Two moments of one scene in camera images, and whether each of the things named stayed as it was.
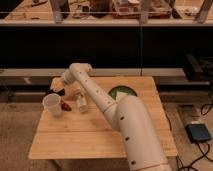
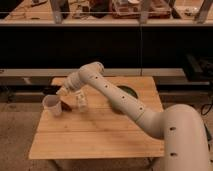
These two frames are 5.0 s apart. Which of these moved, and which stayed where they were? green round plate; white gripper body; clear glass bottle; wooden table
Moved: white gripper body
Stayed: green round plate; clear glass bottle; wooden table
